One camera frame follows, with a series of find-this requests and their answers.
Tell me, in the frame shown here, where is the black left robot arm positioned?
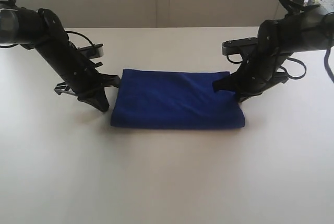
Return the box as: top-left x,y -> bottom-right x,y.
1,0 -> 121,112

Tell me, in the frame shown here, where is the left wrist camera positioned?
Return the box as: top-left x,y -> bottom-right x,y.
78,43 -> 104,59

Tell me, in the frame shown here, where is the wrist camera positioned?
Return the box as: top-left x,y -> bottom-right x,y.
222,37 -> 258,56
78,43 -> 104,59

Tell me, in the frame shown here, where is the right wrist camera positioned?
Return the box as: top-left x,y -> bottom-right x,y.
222,37 -> 258,56

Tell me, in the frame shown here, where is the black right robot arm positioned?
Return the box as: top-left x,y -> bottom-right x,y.
212,0 -> 333,102

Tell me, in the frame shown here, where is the blue microfibre towel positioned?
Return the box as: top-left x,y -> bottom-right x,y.
111,69 -> 245,130

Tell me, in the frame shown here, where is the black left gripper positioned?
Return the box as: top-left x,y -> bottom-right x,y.
53,49 -> 121,112

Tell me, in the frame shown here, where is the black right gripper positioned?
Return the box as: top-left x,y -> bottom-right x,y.
212,53 -> 289,103

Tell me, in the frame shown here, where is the blue cable at right arm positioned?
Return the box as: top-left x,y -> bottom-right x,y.
323,43 -> 334,84

